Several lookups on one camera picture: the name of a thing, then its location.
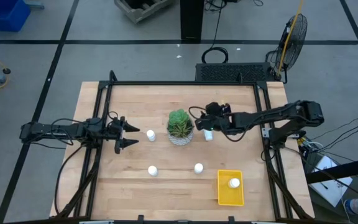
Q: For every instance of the grey wooden pallet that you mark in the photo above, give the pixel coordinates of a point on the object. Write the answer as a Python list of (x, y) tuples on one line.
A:
[(138, 14)]

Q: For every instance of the blue plastic bin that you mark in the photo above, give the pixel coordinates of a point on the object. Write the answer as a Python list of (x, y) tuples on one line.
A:
[(2, 15)]

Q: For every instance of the yellow plastic basket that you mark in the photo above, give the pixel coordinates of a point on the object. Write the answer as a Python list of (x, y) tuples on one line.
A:
[(225, 196)]

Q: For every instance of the black floor fan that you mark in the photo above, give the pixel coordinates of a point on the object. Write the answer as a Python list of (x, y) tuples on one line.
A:
[(292, 40)]

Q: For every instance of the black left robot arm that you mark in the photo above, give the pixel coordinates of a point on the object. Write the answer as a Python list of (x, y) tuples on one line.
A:
[(45, 130)]

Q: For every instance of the succulent in white patterned pot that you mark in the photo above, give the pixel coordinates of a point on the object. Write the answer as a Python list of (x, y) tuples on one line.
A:
[(180, 127)]

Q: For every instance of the black table edge clamp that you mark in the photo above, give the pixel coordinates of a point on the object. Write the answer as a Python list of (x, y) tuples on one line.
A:
[(231, 219), (140, 217)]

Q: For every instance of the white paper box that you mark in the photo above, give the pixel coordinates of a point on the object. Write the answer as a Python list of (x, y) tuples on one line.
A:
[(331, 183)]

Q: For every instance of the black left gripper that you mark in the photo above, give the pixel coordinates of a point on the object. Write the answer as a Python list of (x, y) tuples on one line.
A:
[(113, 130)]

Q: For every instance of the small black floor puck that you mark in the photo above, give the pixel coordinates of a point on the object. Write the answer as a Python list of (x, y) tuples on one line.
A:
[(6, 71)]

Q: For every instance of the black perforated computer case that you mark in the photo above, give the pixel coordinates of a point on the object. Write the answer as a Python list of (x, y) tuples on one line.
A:
[(228, 73)]

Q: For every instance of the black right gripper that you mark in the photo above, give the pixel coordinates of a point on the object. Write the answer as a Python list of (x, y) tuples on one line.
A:
[(219, 116)]

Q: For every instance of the black rectangular pillar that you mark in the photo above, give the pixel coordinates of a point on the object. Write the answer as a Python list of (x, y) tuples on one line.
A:
[(191, 21)]

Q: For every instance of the black metal beam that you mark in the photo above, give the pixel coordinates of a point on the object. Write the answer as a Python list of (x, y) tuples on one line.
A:
[(340, 171)]

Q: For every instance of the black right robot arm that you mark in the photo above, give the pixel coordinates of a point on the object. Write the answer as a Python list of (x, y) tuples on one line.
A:
[(278, 116)]

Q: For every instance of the black metal table frame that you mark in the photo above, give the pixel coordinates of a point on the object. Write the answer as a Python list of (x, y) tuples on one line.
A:
[(182, 83)]

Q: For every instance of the white pill bottle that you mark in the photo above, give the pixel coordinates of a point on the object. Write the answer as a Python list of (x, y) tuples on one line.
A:
[(198, 168), (234, 183), (209, 136), (150, 135), (152, 170)]

